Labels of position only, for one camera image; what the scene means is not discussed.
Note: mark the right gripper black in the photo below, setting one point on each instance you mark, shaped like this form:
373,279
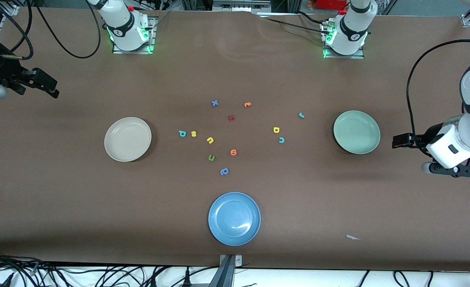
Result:
4,71

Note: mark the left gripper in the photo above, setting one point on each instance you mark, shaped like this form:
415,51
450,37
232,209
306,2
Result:
422,140

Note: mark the teal foam letter p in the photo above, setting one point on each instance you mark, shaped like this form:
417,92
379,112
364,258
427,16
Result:
182,133

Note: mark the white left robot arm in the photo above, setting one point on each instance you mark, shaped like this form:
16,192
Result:
354,28

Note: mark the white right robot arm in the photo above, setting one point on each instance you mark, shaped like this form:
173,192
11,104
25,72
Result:
121,22

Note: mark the green plate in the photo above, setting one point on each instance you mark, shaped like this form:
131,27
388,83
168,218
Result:
356,132

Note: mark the beige plate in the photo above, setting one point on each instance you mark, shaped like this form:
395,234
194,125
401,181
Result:
127,139

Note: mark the white paper scrap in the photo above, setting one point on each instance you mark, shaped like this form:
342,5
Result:
352,237

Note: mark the brown table cover sheet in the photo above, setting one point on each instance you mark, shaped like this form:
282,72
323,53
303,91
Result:
59,199

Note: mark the red box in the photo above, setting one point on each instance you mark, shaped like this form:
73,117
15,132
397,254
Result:
330,4

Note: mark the blue plate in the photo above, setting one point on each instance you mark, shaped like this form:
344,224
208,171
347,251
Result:
234,219

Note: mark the black power plug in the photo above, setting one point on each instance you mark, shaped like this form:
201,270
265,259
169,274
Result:
187,279

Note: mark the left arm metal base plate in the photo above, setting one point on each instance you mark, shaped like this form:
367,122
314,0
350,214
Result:
358,57

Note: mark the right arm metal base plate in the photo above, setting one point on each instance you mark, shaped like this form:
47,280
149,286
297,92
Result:
152,36

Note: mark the grey metal rail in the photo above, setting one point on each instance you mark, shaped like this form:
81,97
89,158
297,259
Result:
241,5

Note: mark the aluminium camera post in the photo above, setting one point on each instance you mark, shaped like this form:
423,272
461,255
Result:
225,275

